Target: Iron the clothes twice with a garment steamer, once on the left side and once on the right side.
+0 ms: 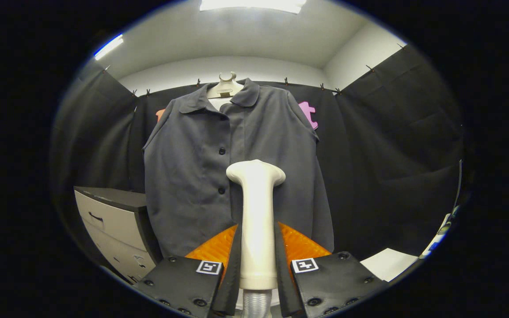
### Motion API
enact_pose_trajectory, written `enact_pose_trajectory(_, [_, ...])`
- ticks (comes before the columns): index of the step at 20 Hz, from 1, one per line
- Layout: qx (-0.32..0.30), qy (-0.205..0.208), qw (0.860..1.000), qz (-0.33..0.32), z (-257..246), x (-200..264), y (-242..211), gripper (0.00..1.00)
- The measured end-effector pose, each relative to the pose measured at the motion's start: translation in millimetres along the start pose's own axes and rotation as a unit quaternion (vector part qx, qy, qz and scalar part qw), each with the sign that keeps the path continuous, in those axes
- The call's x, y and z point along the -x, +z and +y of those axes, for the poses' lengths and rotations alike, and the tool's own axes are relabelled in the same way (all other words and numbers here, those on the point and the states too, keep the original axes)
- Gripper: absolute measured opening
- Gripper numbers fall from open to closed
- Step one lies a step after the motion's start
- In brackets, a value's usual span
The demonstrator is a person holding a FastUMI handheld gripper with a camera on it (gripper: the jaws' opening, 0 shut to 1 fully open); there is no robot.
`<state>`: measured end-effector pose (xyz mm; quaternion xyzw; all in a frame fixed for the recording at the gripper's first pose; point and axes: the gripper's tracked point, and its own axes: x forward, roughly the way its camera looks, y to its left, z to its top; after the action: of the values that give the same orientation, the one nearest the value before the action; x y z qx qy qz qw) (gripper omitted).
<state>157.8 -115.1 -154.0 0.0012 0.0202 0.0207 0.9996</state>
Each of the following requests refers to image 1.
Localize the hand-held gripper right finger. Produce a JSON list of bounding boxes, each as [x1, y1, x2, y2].
[[276, 222, 390, 318]]

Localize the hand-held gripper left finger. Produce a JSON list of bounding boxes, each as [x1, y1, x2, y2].
[[132, 223, 242, 318]]

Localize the white garment steamer head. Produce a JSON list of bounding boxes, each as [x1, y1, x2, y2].
[[226, 159, 286, 291]]

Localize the dark grey button shirt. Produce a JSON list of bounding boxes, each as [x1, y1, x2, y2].
[[143, 79, 335, 258]]

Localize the white garment hanger form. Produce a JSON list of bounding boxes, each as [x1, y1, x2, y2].
[[207, 72, 244, 111]]

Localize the grey drawer cabinet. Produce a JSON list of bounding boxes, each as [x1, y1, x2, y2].
[[73, 186, 163, 284]]

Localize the row of black clips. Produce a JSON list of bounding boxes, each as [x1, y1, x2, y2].
[[102, 43, 405, 97]]

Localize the narrow ceiling light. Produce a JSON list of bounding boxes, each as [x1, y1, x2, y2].
[[94, 34, 124, 61]]

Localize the large ceiling light panel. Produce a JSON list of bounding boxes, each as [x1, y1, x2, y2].
[[199, 0, 307, 15]]

